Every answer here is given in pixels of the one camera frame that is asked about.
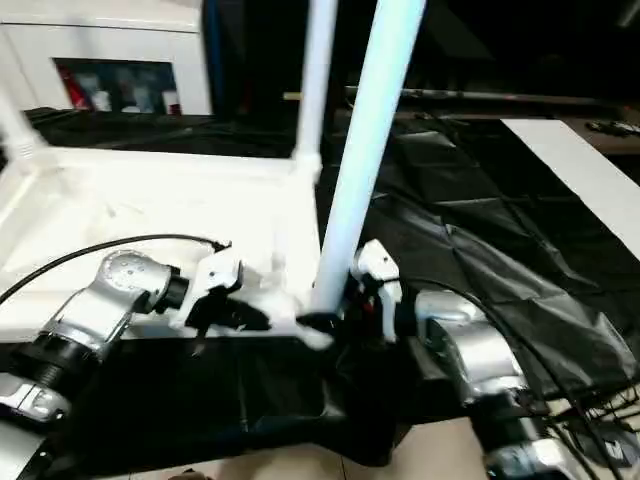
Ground white plastic table top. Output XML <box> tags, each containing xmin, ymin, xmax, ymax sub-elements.
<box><xmin>0</xmin><ymin>144</ymin><xmax>337</xmax><ymax>352</ymax></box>

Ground white plastic table leg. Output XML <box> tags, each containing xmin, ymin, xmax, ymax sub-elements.
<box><xmin>289</xmin><ymin>0</ymin><xmax>342</xmax><ymax>175</ymax></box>
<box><xmin>309</xmin><ymin>0</ymin><xmax>430</xmax><ymax>315</ymax></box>
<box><xmin>0</xmin><ymin>97</ymin><xmax>51</xmax><ymax>167</ymax></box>

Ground black plastic mat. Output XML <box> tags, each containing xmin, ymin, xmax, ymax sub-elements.
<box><xmin>0</xmin><ymin>105</ymin><xmax>640</xmax><ymax>469</ymax></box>

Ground white flat board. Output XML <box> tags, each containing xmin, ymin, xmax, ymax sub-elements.
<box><xmin>499</xmin><ymin>118</ymin><xmax>640</xmax><ymax>262</ymax></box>

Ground red package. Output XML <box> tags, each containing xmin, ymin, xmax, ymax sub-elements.
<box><xmin>64</xmin><ymin>69</ymin><xmax>87</xmax><ymax>110</ymax></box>

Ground dark metal rod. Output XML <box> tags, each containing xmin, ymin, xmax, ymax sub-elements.
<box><xmin>399</xmin><ymin>87</ymin><xmax>640</xmax><ymax>108</ymax></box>

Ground white glass-door cabinet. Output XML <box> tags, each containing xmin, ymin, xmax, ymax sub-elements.
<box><xmin>0</xmin><ymin>0</ymin><xmax>215</xmax><ymax>117</ymax></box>

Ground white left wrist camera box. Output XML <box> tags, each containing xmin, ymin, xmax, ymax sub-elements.
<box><xmin>169</xmin><ymin>244</ymin><xmax>247</xmax><ymax>330</ymax></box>

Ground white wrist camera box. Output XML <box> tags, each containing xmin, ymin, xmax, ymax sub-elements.
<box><xmin>349</xmin><ymin>239</ymin><xmax>403</xmax><ymax>345</ymax></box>
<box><xmin>169</xmin><ymin>244</ymin><xmax>247</xmax><ymax>330</ymax></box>

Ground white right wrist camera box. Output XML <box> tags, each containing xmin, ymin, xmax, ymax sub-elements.
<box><xmin>349</xmin><ymin>239</ymin><xmax>403</xmax><ymax>345</ymax></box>

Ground black left wrist camera cable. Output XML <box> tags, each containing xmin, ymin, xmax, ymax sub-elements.
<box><xmin>0</xmin><ymin>234</ymin><xmax>234</xmax><ymax>305</ymax></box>

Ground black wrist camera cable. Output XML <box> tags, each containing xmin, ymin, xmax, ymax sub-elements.
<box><xmin>369</xmin><ymin>277</ymin><xmax>632</xmax><ymax>480</ymax></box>
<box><xmin>0</xmin><ymin>234</ymin><xmax>234</xmax><ymax>305</ymax></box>

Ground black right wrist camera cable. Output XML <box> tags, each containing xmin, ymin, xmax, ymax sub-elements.
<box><xmin>369</xmin><ymin>277</ymin><xmax>632</xmax><ymax>480</ymax></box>

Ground black cable bundle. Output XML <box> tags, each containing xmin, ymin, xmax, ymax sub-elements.
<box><xmin>544</xmin><ymin>384</ymin><xmax>640</xmax><ymax>480</ymax></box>

